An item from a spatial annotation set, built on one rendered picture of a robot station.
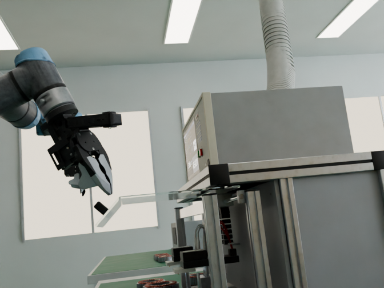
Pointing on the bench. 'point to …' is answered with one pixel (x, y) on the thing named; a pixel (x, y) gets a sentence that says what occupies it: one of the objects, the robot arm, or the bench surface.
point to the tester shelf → (280, 171)
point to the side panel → (335, 229)
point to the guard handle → (100, 208)
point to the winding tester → (270, 125)
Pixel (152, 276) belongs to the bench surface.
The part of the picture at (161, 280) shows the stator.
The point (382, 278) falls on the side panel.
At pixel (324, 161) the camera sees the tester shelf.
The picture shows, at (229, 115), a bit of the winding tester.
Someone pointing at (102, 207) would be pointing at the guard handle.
